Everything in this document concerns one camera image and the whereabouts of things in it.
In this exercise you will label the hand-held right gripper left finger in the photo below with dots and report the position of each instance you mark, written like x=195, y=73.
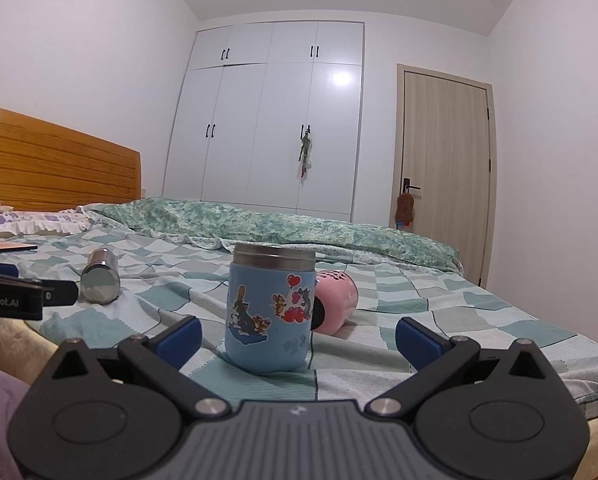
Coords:
x=178, y=341

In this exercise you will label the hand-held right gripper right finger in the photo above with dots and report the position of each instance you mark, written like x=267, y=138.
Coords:
x=419, y=344

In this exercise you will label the stainless steel cup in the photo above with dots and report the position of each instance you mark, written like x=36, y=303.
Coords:
x=99, y=282

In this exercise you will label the pink cup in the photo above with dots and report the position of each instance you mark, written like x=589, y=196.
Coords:
x=336, y=300

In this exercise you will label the blue cartoon sticker cup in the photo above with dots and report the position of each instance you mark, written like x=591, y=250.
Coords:
x=269, y=310

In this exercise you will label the pink tablet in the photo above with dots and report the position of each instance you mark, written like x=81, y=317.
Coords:
x=6, y=247

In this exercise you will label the beige mattress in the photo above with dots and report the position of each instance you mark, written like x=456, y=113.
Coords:
x=9, y=342

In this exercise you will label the green checkered bed sheet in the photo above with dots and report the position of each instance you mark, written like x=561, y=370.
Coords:
x=429, y=300

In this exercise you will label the purple floral ruffled pillow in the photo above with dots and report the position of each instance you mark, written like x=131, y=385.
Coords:
x=34, y=222

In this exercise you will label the wooden headboard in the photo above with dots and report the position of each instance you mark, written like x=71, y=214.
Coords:
x=54, y=165

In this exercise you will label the green floral quilt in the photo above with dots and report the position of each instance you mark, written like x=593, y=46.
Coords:
x=279, y=227

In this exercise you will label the light wooden door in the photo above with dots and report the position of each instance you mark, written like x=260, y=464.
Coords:
x=444, y=170

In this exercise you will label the green hanging ornament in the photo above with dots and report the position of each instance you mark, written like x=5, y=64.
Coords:
x=305, y=152

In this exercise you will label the white wardrobe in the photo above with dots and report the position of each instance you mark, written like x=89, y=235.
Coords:
x=259, y=125

